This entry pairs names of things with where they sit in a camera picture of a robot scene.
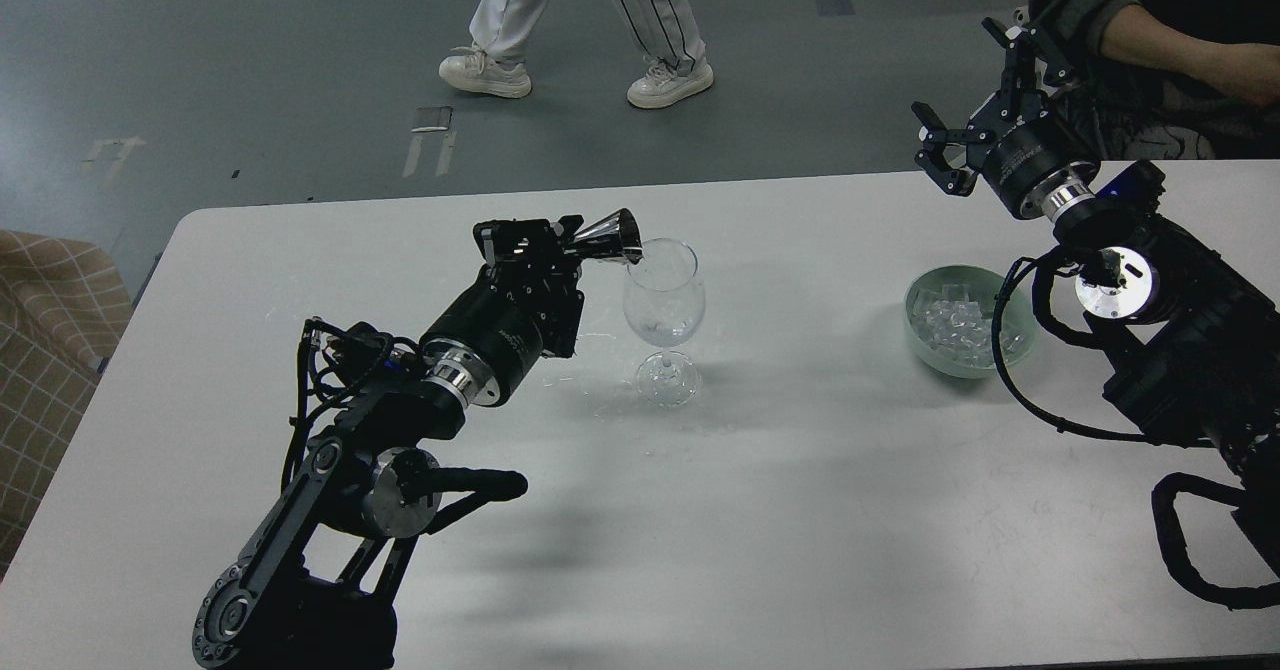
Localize green bowl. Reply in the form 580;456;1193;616
902;265;1041;380

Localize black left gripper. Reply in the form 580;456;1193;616
420;214;585;406

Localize beige checkered cloth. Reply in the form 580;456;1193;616
1;229;134;573

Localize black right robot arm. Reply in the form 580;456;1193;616
911;18;1279;610

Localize seated person dark clothes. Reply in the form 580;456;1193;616
1028;0;1279;160

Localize steel cocktail jigger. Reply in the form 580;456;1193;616
573;208;644;265

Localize walking person white trousers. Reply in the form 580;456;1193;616
438;0;716;111

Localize clear ice cubes pile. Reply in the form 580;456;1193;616
908;283;1027;373

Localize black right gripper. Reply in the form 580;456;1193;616
911;17;1096;220

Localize clear wine glass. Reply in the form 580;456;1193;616
623;238;707;407

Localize silver floor plate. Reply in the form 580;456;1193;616
410;105;454;135

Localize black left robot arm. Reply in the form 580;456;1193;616
191;210;643;669

